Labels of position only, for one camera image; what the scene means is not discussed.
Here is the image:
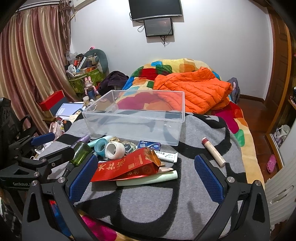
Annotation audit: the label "charm with woven cord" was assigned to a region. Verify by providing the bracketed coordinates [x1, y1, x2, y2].
[124, 141, 137, 155]

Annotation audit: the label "green glass bottle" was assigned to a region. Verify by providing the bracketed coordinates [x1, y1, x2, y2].
[62, 141, 93, 178]

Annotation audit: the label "light green tube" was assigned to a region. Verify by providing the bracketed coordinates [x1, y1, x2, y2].
[116, 170, 178, 186]

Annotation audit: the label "white ointment tube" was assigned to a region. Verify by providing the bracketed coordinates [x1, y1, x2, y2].
[154, 150, 178, 163]

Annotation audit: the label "pink pouch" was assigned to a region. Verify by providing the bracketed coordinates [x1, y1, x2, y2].
[50, 122, 63, 140]

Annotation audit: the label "red box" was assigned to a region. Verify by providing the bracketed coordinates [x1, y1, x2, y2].
[39, 90, 65, 111]

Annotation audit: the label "green gift box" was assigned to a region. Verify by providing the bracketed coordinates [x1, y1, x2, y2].
[68, 67, 105, 93]

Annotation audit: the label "navy blue box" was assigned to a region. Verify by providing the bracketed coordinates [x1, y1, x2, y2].
[49, 102, 70, 117]

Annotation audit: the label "orange down jacket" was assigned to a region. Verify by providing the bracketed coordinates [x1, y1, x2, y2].
[153, 67, 233, 114]

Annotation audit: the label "white paper sheets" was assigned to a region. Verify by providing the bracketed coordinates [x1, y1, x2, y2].
[55, 103, 84, 118]

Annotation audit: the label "teal tape roll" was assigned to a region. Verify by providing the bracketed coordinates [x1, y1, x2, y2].
[94, 138, 109, 156]

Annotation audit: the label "beige tube with pink cap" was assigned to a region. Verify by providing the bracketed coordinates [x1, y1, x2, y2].
[201, 137, 226, 167]

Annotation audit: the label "white shoe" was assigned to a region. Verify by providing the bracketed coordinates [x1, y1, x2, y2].
[273, 125, 290, 147]

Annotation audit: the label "colourful patchwork blanket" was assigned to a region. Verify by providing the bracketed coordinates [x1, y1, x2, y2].
[121, 58, 265, 183]

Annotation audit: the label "grey-green neck pillow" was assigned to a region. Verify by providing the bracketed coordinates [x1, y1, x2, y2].
[84, 48, 109, 73]

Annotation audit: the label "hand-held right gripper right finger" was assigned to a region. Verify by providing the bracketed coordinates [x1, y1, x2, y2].
[194, 154, 271, 241]

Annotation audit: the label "red paper packet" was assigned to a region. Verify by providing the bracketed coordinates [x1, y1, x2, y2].
[90, 147, 161, 182]

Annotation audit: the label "pink bunny toy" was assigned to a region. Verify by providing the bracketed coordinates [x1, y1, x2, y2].
[84, 76, 97, 98]

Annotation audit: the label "black wall television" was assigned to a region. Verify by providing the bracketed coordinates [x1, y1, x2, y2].
[128, 0, 183, 22]

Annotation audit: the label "striped brown curtain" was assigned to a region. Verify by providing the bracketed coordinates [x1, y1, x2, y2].
[0, 5, 79, 137]

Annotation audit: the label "small blue box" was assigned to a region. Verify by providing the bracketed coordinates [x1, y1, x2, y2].
[137, 140, 162, 150]

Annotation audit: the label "dark purple cloth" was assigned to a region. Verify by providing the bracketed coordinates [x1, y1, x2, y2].
[97, 71, 129, 95]

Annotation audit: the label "grey backpack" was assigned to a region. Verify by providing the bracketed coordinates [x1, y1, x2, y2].
[228, 77, 241, 103]

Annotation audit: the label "wooden wardrobe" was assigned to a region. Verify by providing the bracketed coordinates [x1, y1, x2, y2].
[264, 9, 296, 139]

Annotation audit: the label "beige paper wrapper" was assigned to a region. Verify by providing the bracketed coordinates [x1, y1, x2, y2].
[159, 162, 174, 174]

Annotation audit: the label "clear plastic storage box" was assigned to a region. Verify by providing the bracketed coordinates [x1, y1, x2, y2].
[81, 90, 185, 146]

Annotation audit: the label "purple bottle with dark cap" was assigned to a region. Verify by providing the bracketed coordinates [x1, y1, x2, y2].
[70, 134, 91, 149]

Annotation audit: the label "pink slipper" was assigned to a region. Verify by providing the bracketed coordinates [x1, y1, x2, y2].
[266, 155, 277, 174]

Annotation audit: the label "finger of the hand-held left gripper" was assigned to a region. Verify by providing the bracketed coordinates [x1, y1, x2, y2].
[9, 133, 56, 153]
[21, 146, 75, 173]

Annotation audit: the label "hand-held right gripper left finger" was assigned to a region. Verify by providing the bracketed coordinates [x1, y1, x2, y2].
[21, 153, 100, 241]

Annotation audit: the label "white bandage roll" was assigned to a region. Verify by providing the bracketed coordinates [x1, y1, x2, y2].
[105, 141, 126, 160]

